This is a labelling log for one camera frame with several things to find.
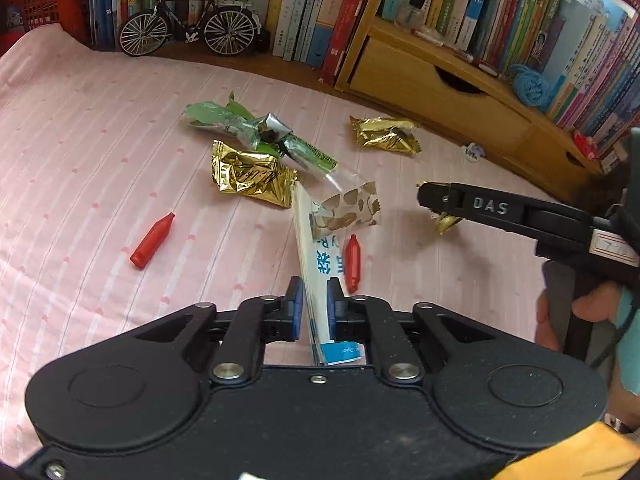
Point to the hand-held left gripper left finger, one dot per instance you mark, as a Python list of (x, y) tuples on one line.
[(296, 305)]

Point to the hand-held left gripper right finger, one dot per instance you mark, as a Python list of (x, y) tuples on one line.
[(332, 305)]

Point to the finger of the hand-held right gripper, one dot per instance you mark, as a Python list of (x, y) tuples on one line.
[(480, 205)]

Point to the small gold foil scrap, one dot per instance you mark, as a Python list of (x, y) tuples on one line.
[(445, 222)]

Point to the white blue packet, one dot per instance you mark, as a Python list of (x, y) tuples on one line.
[(312, 260)]

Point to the gold foil wrapper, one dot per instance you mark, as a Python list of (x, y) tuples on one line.
[(385, 132), (250, 180)]

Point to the person's right forearm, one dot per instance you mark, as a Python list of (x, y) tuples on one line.
[(627, 340)]

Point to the row of colourful paperback books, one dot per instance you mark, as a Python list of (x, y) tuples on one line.
[(525, 15)]

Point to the row of tall books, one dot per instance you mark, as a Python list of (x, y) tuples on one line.
[(280, 5)]

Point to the person's right hand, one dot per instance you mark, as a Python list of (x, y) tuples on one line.
[(597, 305)]

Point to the red bullet-shaped plastic tube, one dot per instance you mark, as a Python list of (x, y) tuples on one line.
[(152, 240), (351, 262)]

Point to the clear wrapper with brown print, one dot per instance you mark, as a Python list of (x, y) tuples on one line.
[(350, 207)]

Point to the small red packet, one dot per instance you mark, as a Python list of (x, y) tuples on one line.
[(585, 145)]

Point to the wooden drawer unit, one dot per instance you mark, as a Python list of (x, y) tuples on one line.
[(440, 95)]

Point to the blue knitted roll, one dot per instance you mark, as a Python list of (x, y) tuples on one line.
[(530, 85)]

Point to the pen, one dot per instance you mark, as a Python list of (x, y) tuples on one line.
[(450, 45)]

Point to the green snack wrapper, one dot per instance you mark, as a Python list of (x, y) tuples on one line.
[(225, 120)]

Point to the small glass bottle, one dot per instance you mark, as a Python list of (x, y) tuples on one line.
[(412, 7)]

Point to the pink striped bedsheet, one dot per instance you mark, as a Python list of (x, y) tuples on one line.
[(100, 160)]

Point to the black model bicycle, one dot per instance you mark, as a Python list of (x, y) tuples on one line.
[(191, 35)]

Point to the red plastic crate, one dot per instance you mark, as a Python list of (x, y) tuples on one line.
[(40, 5)]

